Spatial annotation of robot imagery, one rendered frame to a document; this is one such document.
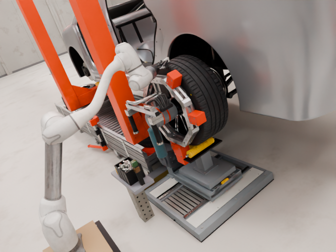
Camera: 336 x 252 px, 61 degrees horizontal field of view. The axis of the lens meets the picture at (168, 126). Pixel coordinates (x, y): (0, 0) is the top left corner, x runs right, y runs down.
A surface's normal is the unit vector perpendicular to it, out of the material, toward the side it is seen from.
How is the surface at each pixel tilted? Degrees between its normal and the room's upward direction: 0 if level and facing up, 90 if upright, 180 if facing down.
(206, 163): 90
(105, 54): 90
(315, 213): 0
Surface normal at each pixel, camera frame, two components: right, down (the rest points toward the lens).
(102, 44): 0.56, 0.19
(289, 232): -0.29, -0.87
